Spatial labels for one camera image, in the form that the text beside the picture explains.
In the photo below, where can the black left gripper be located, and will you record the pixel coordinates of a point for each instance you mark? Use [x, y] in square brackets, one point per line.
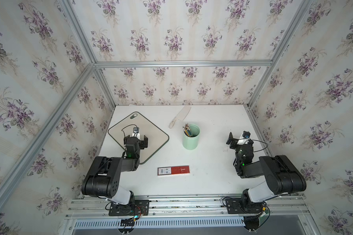
[143, 144]

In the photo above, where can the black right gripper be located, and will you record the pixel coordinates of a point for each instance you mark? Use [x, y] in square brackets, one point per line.
[234, 141]

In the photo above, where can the beige green-rimmed cutting board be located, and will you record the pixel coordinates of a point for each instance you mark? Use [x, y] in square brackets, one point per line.
[157, 138]

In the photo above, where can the white speckled cleaver knife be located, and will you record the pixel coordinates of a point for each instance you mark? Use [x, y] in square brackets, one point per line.
[180, 116]

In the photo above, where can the mint green pencil cup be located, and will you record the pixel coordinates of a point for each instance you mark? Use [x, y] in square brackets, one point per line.
[191, 143]

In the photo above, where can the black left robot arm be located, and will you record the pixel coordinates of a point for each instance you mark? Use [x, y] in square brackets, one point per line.
[103, 177]

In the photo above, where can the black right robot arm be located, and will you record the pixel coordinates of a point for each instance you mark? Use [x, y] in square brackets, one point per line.
[281, 176]

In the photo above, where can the red flat box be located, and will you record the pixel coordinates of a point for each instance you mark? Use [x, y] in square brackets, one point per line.
[173, 170]

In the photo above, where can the coloured pencils bundle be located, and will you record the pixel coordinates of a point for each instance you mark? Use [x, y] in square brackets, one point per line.
[187, 130]

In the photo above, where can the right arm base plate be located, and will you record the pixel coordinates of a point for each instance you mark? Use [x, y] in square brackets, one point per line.
[239, 206]

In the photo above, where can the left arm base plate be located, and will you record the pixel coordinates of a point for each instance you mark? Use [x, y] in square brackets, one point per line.
[137, 209]

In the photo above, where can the aluminium mounting rail frame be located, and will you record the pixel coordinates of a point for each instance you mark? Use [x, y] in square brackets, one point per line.
[189, 211]

